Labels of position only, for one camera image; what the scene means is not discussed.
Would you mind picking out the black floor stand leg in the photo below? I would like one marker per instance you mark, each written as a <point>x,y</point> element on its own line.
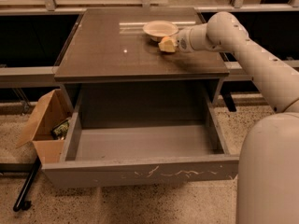
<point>31,170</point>

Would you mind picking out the white bowl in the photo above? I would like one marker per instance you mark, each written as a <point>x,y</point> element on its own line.
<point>157,30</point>

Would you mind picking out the open grey top drawer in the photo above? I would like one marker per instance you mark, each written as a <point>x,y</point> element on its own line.
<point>125,140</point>

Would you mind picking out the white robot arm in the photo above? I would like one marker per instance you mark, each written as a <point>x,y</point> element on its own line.
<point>268,169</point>

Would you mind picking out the grey cabinet with glass top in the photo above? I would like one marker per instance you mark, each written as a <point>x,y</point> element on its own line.
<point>96,24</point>

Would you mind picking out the dark snack packet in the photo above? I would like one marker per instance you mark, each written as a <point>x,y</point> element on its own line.
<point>60,130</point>

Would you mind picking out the brown cardboard box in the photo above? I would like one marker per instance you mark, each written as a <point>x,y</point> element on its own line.
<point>50,110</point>

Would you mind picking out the orange fruit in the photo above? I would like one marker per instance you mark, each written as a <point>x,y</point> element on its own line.
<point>166,44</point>

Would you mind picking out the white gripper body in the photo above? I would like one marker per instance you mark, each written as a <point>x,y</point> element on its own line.
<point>182,42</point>

